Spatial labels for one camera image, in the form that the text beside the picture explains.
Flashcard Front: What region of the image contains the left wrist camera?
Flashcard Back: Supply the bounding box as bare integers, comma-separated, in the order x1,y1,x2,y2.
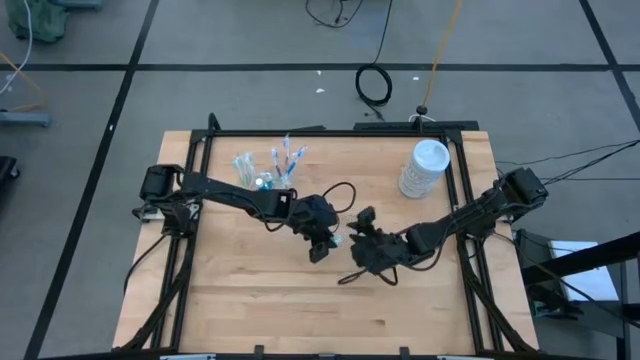
308,239,332,264

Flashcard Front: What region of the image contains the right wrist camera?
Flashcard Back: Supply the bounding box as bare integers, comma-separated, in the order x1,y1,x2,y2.
355,206,377,227

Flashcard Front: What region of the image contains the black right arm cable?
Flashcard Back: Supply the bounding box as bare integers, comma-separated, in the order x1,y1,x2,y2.
337,267,400,288

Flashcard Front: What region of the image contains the black table frame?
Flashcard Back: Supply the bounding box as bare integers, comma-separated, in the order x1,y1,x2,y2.
114,112,539,354

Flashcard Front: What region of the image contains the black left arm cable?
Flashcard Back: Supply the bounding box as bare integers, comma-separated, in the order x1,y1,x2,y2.
322,181,357,215

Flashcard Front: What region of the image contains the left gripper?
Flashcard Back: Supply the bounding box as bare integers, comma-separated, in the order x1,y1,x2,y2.
293,194,346,247

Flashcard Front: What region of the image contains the clear acrylic holder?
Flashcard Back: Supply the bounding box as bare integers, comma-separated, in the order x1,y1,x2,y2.
234,167,299,194

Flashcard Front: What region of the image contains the green white toothbrush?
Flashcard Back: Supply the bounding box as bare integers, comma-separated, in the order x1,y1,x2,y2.
242,151,257,187
232,153,246,186

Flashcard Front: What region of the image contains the yellow hanging cable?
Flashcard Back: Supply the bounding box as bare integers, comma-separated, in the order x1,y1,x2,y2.
422,0,464,110

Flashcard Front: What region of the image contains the white box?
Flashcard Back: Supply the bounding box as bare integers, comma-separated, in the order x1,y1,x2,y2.
547,239,620,304

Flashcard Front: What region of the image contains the green bag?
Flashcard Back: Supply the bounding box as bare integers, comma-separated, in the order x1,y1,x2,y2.
4,0,69,44

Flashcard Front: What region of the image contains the black coiled floor cable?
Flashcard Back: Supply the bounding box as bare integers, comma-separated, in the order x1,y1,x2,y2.
354,0,395,122

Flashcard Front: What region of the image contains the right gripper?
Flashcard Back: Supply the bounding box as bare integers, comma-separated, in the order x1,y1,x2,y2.
347,222,414,275

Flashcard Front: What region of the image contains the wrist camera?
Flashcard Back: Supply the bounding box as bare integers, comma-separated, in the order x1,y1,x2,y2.
308,239,332,264
355,206,377,227

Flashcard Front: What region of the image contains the white wipes canister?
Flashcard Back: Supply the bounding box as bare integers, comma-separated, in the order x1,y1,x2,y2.
398,138,451,200

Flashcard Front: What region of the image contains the black side cart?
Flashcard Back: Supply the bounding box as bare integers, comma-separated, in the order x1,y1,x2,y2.
514,227,640,360

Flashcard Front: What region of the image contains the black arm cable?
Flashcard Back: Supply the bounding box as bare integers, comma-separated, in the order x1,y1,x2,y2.
337,267,400,288
322,181,357,215

